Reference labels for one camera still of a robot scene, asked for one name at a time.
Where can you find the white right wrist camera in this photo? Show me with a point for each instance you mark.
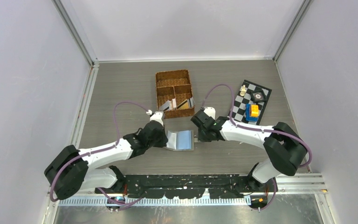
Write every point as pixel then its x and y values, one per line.
pixel 209 111

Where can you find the cream chess piece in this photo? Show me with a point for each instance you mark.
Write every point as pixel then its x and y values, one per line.
pixel 243 90

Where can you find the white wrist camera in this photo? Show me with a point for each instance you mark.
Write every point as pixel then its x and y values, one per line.
pixel 209 111
pixel 157 116

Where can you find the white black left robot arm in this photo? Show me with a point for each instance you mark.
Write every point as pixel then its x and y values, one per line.
pixel 75 169

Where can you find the gold credit card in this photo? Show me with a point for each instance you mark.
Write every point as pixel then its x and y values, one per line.
pixel 183 105

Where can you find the striped grey card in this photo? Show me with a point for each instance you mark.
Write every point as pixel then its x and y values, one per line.
pixel 167 106

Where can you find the taupe leather card holder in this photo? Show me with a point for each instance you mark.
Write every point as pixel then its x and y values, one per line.
pixel 181 140

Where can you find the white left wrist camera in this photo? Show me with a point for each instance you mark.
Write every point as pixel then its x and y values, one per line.
pixel 157 116

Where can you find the woven brown compartment basket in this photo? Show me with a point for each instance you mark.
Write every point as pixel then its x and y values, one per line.
pixel 174 84

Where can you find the orange blue toy block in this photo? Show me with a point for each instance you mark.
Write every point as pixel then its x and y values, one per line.
pixel 251 113

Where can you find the black white checkerboard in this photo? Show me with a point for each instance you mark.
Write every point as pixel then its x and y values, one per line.
pixel 238 111

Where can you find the black square framed object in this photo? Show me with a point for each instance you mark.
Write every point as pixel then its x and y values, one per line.
pixel 258 96

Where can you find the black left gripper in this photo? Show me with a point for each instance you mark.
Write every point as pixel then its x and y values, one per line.
pixel 162 143

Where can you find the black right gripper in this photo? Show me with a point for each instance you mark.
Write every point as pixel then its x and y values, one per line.
pixel 202 138

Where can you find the grey card stack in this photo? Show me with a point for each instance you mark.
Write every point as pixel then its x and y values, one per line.
pixel 190 102

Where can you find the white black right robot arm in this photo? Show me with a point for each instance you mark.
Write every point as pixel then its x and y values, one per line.
pixel 282 145

